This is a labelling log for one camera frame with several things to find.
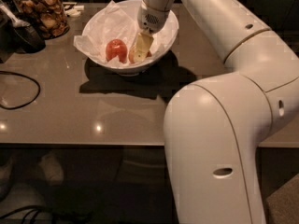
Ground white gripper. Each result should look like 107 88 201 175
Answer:
133 0 170 63

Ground orange yellow apple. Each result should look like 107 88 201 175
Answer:
128 47 151 64

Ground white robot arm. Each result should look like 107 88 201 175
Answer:
137 0 299 224

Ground red apple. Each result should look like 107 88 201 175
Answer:
106 39 128 63

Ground white bowl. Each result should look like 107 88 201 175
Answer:
81 0 180 77

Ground white paper liner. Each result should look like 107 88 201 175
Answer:
73 0 172 69

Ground small white items on table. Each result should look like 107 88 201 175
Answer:
64 4 84 18

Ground glass jar of dried slices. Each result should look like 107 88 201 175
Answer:
13 0 69 39

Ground white shoe under table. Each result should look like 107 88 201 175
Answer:
38 152 64 186

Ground black cable on table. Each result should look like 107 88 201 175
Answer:
0 70 42 111

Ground black appliance with handle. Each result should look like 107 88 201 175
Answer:
0 0 46 54

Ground black cables on floor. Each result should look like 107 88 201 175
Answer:
0 204 57 224

